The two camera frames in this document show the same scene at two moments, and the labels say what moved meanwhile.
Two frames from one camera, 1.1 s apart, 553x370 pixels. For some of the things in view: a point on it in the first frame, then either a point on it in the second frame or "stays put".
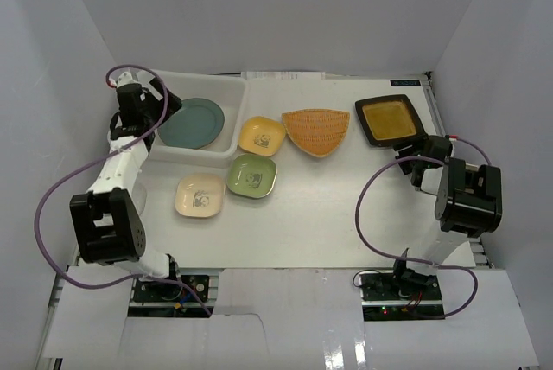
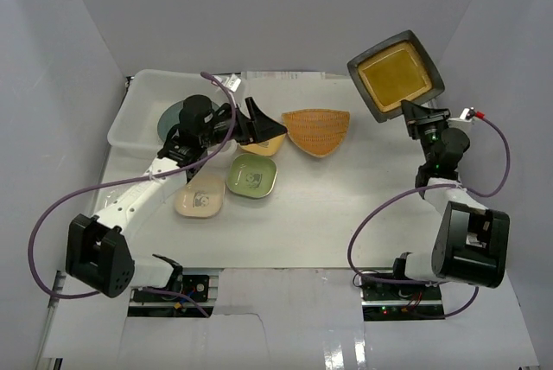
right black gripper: (418, 145) to (418, 118)
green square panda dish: (251, 175) stays put
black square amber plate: (390, 120) to (397, 69)
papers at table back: (282, 75) stays put
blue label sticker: (405, 82) stays put
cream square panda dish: (200, 194) stays put
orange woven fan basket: (317, 131) stays put
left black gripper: (160, 96) to (249, 120)
